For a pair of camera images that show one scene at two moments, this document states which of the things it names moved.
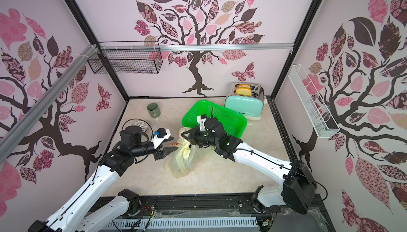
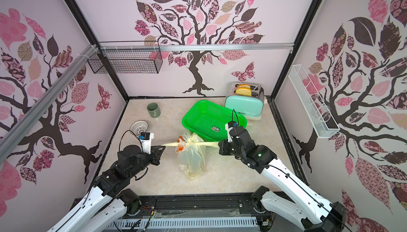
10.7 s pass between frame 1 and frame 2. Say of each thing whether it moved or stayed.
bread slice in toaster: stayed
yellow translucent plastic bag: moved
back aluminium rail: stayed
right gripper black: moved
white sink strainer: stayed
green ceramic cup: stayed
